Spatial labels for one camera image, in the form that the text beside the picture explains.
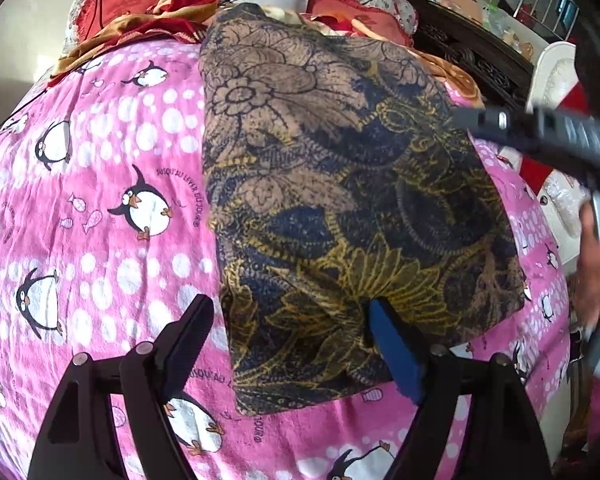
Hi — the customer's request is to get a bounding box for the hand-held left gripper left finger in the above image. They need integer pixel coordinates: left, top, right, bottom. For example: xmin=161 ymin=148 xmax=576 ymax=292
xmin=27 ymin=294 xmax=216 ymax=480

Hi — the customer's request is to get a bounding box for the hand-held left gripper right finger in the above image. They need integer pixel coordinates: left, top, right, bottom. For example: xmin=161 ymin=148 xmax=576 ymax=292
xmin=367 ymin=298 xmax=554 ymax=480

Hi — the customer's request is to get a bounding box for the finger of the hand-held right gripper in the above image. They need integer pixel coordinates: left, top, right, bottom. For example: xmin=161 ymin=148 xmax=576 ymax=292
xmin=451 ymin=107 xmax=537 ymax=144

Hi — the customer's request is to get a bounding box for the brown floral patterned garment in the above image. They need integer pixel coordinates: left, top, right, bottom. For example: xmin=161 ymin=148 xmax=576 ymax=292
xmin=199 ymin=2 xmax=527 ymax=417

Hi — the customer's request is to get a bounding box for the person's right hand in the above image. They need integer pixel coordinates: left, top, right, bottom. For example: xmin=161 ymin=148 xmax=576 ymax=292
xmin=574 ymin=206 xmax=600 ymax=332

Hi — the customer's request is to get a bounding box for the red white plastic bag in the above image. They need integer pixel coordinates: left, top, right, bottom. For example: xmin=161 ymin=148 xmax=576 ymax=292
xmin=497 ymin=145 xmax=596 ymax=241

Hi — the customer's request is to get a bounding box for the white chair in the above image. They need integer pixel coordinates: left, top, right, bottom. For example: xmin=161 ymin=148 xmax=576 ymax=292
xmin=526 ymin=40 xmax=583 ymax=113

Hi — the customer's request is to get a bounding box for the dark carved wooden headboard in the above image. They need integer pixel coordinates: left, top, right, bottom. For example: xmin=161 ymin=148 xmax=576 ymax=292
xmin=399 ymin=0 xmax=537 ymax=108

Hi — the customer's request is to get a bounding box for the pink penguin blanket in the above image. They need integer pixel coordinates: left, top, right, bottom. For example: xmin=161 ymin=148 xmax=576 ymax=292
xmin=0 ymin=40 xmax=588 ymax=480

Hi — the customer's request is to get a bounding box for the metal rack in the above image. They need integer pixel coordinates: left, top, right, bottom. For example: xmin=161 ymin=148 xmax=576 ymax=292
xmin=512 ymin=0 xmax=582 ymax=41

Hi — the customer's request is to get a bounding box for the red yellow floral blanket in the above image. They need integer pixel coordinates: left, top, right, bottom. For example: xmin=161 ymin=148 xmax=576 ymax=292
xmin=47 ymin=0 xmax=483 ymax=108

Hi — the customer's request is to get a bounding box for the red heart ruffled pillow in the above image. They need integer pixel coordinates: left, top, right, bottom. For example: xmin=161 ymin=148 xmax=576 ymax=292
xmin=74 ymin=0 xmax=223 ymax=43

